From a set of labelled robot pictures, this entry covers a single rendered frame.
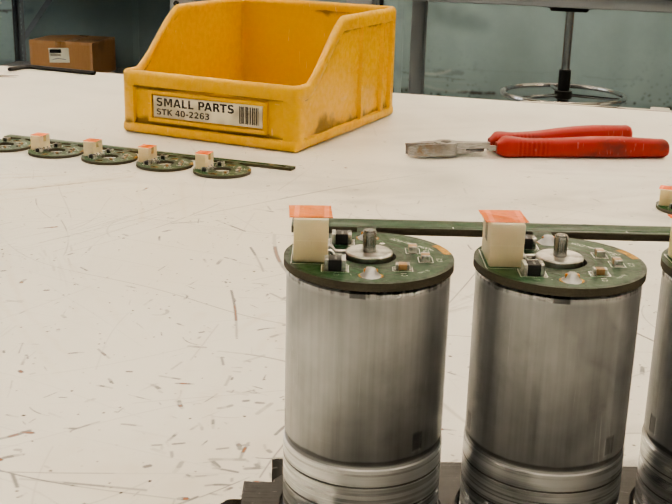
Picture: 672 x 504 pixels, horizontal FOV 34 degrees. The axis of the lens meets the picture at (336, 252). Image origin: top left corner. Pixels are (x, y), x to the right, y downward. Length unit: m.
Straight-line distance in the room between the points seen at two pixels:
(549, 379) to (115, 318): 0.18
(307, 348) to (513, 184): 0.32
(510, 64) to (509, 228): 4.53
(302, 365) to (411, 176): 0.32
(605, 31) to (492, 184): 4.17
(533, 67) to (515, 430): 4.52
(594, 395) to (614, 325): 0.01
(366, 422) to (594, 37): 4.50
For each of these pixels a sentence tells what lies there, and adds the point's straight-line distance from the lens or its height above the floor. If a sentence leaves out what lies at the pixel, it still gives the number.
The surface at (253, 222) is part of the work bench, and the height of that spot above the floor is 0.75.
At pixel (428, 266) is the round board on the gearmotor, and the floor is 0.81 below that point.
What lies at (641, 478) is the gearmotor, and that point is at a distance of 0.18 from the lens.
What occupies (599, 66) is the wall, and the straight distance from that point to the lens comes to 4.65.
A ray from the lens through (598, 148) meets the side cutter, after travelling 0.53.
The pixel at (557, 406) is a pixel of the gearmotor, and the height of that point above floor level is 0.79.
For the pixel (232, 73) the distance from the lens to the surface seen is 0.65.
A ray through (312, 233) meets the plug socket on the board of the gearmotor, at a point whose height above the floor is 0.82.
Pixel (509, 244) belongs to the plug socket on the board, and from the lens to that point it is 0.16.
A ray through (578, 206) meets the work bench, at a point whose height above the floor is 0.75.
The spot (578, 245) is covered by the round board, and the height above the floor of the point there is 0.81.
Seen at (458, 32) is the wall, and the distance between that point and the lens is 4.70.
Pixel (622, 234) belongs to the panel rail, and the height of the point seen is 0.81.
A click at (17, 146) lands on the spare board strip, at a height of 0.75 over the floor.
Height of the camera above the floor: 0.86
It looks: 18 degrees down
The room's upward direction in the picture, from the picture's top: 2 degrees clockwise
